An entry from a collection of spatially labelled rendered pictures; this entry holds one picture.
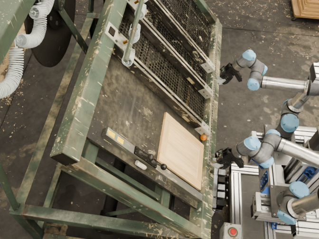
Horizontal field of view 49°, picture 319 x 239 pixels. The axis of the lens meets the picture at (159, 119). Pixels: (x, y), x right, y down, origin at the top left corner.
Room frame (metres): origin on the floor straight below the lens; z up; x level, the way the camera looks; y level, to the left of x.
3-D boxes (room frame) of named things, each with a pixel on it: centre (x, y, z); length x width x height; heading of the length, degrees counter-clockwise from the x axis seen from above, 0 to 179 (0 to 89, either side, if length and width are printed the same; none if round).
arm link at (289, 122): (1.37, -0.90, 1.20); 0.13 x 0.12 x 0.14; 164
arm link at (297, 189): (0.86, -0.87, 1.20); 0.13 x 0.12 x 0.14; 152
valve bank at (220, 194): (1.13, -0.49, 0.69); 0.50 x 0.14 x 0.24; 175
